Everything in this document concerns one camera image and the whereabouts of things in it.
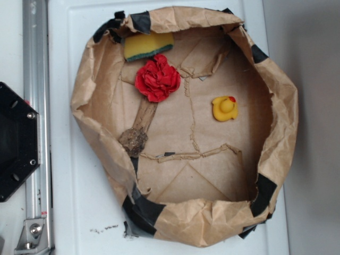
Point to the yellow rubber duck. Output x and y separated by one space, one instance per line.
224 108

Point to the brown paper bag tray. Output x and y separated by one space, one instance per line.
198 181

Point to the brown wooden stick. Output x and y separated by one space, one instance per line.
145 115

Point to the brown rough stone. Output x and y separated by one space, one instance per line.
133 141

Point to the red crumpled paper ball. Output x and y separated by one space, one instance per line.
157 79

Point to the yellow green sponge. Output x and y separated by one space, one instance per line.
142 45

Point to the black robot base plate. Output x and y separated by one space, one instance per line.
19 141

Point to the aluminium profile rail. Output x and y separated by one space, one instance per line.
38 187

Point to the metal corner bracket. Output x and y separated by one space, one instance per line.
33 238

